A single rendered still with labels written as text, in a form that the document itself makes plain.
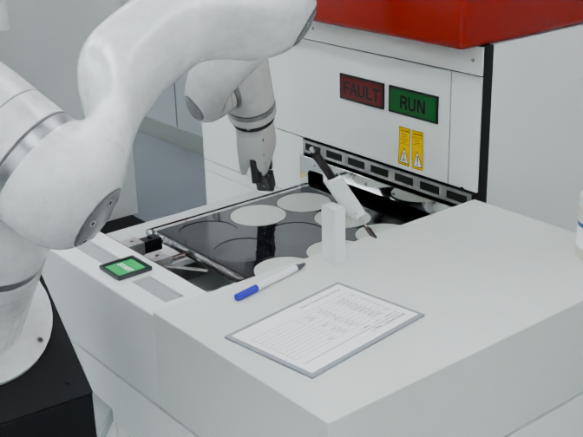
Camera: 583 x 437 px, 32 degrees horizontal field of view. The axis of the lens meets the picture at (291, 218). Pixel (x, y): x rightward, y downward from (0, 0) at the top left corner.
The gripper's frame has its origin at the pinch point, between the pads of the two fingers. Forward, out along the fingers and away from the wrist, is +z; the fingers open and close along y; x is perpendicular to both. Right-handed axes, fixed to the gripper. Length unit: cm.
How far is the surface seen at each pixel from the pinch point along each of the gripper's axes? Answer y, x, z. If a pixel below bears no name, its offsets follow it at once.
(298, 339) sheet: 56, 20, -28
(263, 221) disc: 9.6, 1.6, 0.8
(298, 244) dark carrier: 18.1, 10.1, -3.2
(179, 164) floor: -216, -120, 205
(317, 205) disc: 0.8, 9.3, 4.9
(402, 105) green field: -7.5, 24.7, -12.5
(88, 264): 39.2, -15.6, -19.7
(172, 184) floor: -189, -113, 192
